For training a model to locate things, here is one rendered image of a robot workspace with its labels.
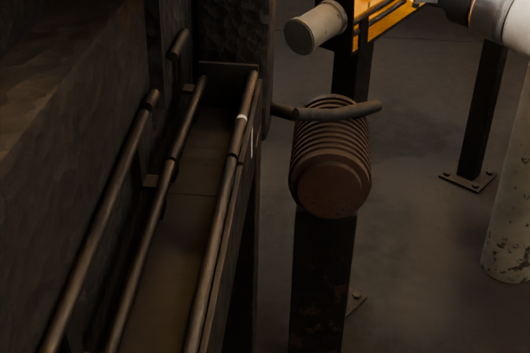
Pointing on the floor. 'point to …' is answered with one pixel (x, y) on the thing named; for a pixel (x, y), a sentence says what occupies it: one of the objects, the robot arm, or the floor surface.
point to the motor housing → (325, 223)
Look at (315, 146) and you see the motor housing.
